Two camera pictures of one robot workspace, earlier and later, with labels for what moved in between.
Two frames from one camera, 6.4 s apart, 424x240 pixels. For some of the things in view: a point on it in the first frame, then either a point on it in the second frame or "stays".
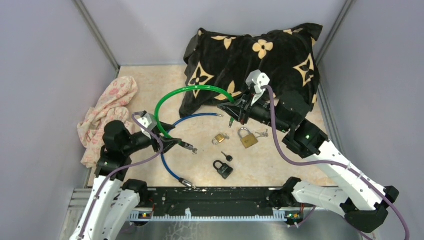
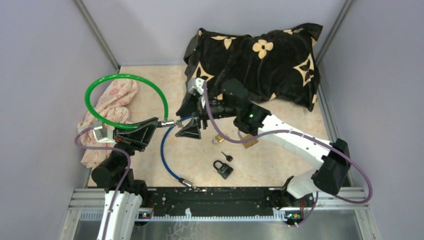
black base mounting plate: x=208 y=201 stays
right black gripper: x=239 y=110 to x=192 y=106
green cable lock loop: x=184 y=87 to x=88 y=88
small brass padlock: x=218 y=139 stays
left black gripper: x=169 y=143 to x=137 y=138
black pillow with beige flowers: x=287 y=56 stays
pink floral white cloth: x=114 y=106 stays
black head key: x=228 y=158 stays
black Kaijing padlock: x=225 y=170 stays
